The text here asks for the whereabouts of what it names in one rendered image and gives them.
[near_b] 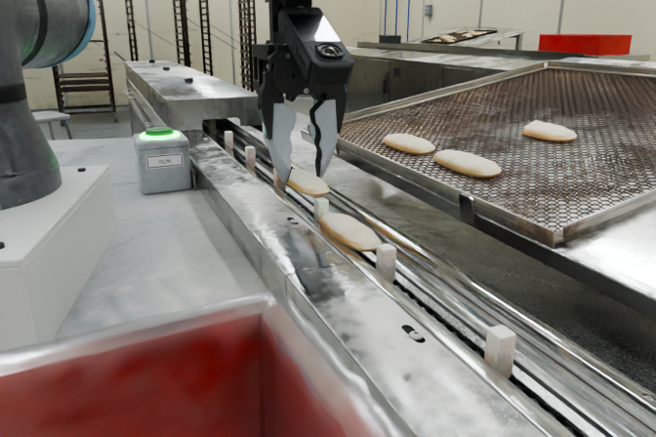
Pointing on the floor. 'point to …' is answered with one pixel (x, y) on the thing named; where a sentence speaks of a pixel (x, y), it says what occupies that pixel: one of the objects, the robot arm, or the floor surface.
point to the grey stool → (53, 120)
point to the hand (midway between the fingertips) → (305, 170)
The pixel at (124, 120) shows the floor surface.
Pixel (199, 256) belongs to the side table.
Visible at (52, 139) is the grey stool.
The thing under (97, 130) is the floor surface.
